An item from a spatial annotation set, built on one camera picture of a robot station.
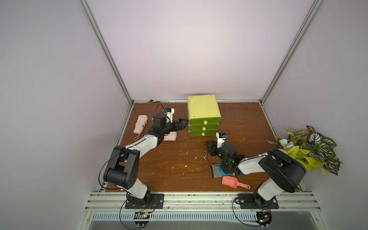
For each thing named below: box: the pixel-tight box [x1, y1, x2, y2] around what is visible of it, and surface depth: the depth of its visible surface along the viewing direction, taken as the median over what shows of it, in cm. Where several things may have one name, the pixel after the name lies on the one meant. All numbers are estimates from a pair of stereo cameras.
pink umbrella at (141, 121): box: [133, 114, 149, 141], surface depth 105 cm
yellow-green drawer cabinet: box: [187, 94, 222, 138], surface depth 90 cm
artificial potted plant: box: [265, 125, 343, 176], surface depth 67 cm
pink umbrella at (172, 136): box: [162, 131, 177, 141], surface depth 97 cm
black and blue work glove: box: [209, 162, 234, 179], surface depth 84 cm
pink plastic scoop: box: [221, 175, 251, 190], surface depth 79 cm
